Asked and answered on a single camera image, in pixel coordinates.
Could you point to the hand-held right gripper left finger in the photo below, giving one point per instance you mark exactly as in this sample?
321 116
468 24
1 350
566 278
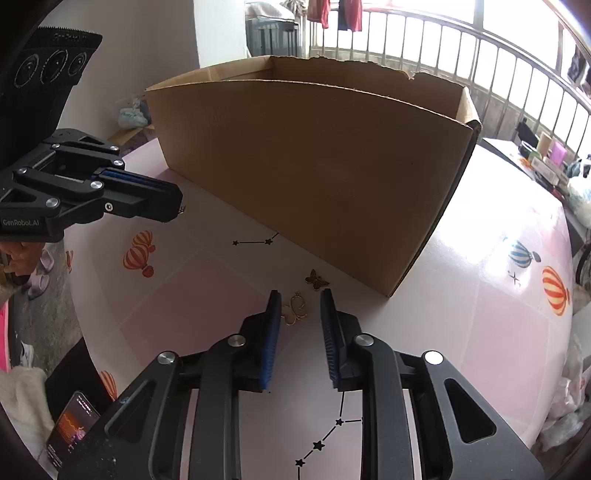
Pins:
272 341

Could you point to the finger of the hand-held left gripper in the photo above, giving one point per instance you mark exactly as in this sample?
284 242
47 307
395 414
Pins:
124 177
138 203

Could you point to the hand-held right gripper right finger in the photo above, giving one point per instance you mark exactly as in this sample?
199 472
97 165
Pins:
328 341

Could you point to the gold outline charm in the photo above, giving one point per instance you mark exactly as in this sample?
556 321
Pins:
299 304

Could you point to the bronze butterfly charm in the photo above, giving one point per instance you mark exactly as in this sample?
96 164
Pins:
316 279

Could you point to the cardboard box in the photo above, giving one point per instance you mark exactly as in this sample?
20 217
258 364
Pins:
323 184

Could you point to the person's left hand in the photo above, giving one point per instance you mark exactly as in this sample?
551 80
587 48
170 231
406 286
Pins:
21 256

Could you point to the teal plastic bag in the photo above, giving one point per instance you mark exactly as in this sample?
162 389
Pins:
134 117

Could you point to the pink slipper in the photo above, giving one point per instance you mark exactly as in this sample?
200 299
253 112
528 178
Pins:
38 286
47 261

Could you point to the pink balloon print tablecloth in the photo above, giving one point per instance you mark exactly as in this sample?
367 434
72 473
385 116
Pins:
461 300

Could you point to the pink printed board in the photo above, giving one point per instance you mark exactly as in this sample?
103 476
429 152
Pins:
5 337

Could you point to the grey metal cabinet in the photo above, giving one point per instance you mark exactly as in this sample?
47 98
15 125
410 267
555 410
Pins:
272 39

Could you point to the white folded bedding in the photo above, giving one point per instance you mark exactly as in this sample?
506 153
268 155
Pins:
270 10

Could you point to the black smartphone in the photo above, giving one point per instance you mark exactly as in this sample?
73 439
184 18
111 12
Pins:
69 429

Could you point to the white fleece sweater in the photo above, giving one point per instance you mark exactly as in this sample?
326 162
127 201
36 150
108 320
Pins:
25 410

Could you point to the clear plastic bag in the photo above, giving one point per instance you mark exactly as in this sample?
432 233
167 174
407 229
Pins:
565 397

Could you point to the black desk object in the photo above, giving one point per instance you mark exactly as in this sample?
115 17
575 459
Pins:
528 134

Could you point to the white plastic bag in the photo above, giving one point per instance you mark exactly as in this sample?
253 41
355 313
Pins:
579 196

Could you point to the purple box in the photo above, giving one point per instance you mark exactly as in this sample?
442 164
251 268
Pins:
557 153

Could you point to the metal balcony railing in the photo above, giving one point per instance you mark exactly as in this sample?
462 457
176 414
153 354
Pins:
508 69

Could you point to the dark hanging jacket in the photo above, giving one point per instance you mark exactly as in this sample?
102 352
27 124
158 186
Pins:
578 64

